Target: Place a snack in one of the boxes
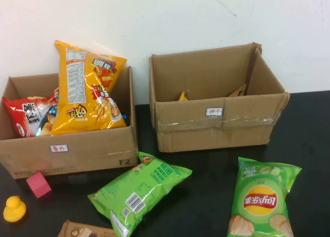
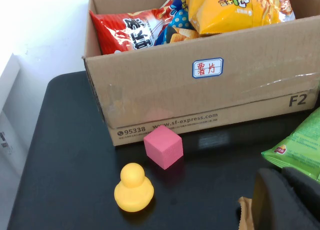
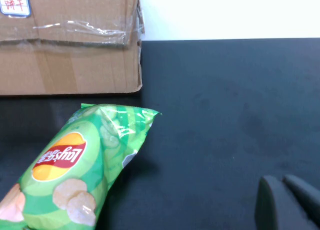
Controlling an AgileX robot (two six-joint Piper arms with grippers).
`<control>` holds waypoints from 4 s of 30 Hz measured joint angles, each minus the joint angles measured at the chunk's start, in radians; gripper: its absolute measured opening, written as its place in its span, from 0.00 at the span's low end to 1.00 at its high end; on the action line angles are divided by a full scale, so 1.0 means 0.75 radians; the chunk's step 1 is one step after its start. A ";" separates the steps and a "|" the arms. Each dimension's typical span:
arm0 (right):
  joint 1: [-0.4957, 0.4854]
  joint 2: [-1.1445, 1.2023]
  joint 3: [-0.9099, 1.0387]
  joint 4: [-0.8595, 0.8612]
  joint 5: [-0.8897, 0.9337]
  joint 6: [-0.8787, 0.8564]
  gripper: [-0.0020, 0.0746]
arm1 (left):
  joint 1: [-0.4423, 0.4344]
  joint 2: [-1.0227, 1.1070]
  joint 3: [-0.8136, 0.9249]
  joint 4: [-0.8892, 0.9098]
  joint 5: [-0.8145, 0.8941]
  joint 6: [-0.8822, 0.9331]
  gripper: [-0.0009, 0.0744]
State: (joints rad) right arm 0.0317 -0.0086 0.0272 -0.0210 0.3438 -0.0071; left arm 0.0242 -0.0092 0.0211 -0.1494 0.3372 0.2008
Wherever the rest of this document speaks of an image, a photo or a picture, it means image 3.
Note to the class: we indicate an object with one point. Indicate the green cucumber Lay's chips bag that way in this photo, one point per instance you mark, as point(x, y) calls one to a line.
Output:
point(75, 170)

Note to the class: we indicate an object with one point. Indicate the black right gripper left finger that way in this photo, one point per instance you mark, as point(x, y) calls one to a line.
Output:
point(275, 207)

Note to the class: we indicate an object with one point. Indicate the white label red handwriting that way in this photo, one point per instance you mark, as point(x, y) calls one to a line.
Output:
point(15, 6)

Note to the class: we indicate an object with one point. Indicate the brown cardboard box clear tape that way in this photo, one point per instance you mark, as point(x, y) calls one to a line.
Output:
point(75, 69)

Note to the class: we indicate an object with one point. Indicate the clear packing tape strip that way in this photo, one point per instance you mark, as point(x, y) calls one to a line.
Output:
point(100, 30)

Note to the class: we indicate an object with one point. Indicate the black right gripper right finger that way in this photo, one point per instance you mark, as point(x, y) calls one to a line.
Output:
point(305, 192)

